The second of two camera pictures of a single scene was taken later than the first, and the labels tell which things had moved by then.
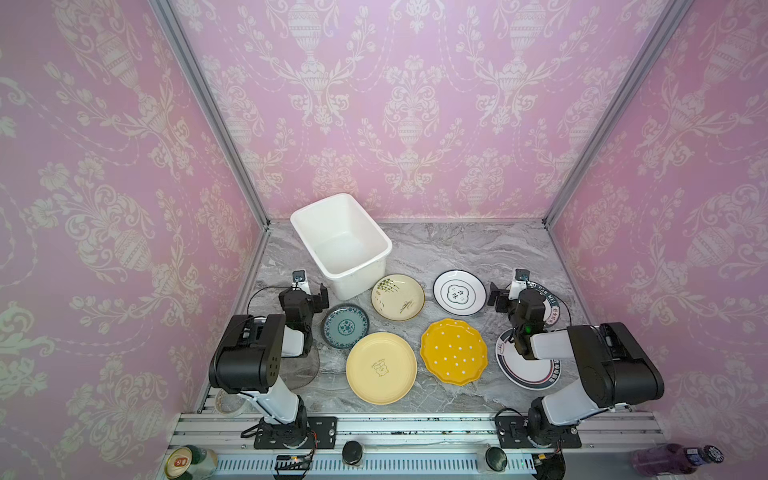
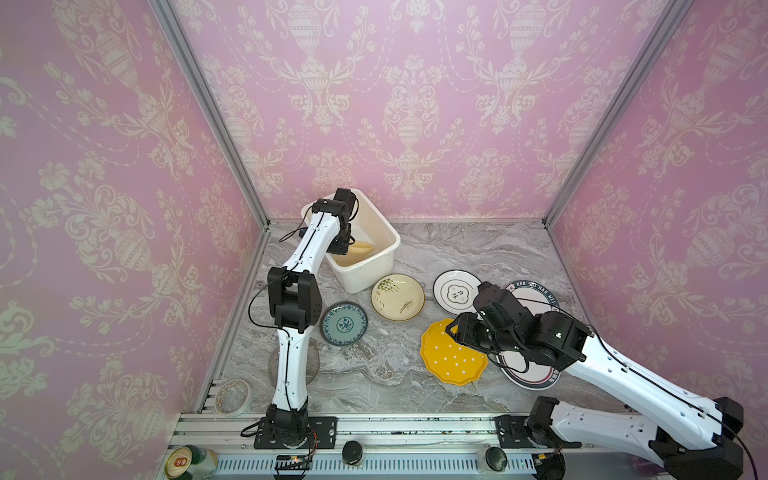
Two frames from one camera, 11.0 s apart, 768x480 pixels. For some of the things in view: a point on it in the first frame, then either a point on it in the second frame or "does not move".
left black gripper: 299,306 to 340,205
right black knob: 496,459 does not move
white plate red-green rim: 524,373 does not move
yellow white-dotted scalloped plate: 453,352 does not move
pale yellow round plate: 381,368 to 360,248
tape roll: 229,404 does not move
